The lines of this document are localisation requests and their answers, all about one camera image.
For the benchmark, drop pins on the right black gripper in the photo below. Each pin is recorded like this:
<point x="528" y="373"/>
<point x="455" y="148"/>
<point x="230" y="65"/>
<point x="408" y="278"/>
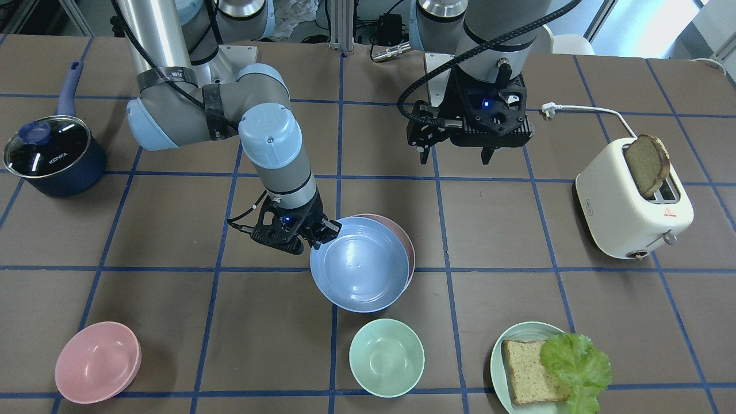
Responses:
<point x="311" y="217"/>

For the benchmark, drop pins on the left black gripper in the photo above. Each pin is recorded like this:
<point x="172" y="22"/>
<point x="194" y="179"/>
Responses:
<point x="454" y="99"/>

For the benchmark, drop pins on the blue plate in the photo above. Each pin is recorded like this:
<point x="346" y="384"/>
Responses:
<point x="364" y="270"/>

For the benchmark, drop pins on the pink plate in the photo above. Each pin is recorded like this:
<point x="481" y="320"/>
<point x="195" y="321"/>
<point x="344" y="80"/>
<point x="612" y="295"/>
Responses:
<point x="401" y="234"/>

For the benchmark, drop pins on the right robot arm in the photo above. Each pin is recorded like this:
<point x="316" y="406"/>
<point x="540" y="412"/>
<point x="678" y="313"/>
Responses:
<point x="173" y="110"/>

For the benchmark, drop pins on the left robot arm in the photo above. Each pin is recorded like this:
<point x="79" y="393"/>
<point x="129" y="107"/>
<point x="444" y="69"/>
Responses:
<point x="489" y="39"/>

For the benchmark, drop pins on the green bowl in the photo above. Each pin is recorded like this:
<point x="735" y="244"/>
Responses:
<point x="386" y="358"/>

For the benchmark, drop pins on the cream toaster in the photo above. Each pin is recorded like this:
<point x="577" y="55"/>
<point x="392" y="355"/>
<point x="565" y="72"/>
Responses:
<point x="621" y="222"/>

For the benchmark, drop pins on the light green plate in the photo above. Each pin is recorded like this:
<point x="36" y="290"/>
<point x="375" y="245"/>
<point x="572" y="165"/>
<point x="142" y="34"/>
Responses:
<point x="526" y="332"/>

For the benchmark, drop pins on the bread slice in toaster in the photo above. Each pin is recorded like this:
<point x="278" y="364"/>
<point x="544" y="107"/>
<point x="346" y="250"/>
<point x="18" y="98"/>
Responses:
<point x="649" y="164"/>

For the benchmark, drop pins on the bread slice on plate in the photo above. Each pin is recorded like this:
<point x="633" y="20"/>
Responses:
<point x="531" y="382"/>

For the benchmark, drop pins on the pink bowl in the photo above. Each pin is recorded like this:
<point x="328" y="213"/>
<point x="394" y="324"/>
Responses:
<point x="99" y="362"/>

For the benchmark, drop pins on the green lettuce leaf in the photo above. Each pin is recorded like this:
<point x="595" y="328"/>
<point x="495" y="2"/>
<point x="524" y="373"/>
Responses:
<point x="578" y="363"/>

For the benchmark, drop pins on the glass pot lid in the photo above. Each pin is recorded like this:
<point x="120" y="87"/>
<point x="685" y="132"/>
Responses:
<point x="47" y="147"/>

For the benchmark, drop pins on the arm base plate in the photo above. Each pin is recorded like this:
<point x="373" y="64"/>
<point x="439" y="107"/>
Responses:
<point x="232" y="58"/>
<point x="437" y="85"/>

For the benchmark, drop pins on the aluminium frame post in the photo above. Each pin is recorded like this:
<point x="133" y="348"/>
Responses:
<point x="341" y="25"/>

